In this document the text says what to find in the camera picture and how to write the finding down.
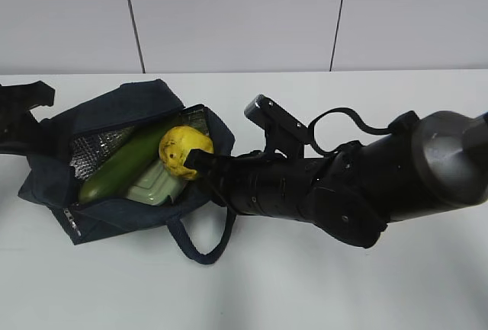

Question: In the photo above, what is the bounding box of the dark blue lunch bag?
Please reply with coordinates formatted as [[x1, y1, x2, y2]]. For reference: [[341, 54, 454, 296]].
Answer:
[[18, 79, 236, 264]]

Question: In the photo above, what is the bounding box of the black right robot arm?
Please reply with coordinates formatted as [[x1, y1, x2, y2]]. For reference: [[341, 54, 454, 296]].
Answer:
[[185, 111, 487, 248]]

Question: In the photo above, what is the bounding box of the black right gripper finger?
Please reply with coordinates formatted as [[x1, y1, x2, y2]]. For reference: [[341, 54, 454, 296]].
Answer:
[[184, 149, 233, 178]]

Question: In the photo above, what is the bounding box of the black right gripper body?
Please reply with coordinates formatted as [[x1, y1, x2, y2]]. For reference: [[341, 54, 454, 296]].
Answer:
[[207, 150, 306, 216]]

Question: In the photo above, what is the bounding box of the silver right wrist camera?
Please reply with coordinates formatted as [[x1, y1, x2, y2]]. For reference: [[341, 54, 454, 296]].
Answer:
[[244, 94, 310, 145]]

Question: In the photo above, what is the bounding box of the green cucumber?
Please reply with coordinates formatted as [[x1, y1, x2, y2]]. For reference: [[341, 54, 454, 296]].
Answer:
[[78, 118, 180, 205]]

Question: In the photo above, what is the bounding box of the green lidded glass container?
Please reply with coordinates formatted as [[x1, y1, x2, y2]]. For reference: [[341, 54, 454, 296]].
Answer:
[[124, 160, 187, 206]]

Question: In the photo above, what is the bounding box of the yellow pear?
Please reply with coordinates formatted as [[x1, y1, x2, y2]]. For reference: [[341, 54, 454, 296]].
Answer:
[[159, 125, 214, 181]]

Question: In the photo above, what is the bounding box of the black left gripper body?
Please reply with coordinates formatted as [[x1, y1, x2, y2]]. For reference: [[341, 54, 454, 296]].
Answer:
[[1, 81, 72, 159]]

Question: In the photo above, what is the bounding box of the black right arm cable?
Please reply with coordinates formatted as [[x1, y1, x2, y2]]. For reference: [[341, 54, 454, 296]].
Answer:
[[307, 107, 393, 154]]

